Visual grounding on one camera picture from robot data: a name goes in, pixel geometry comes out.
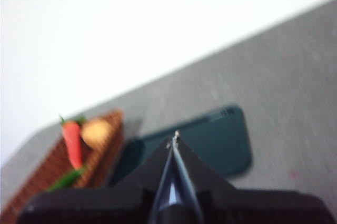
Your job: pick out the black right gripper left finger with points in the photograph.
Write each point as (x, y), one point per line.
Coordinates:
(110, 203)

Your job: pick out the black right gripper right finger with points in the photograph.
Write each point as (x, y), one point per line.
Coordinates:
(237, 205)

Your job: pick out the long green pepper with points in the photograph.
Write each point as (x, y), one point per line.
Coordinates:
(67, 179)

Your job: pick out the brown wicker basket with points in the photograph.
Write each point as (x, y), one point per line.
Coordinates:
(102, 153)

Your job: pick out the dark green rectangular tray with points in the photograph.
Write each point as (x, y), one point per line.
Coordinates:
(221, 142)

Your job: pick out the orange toy carrot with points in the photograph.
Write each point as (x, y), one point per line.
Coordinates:
(73, 142)

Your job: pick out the yellow-brown potato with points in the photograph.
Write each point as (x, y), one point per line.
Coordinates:
(96, 133)

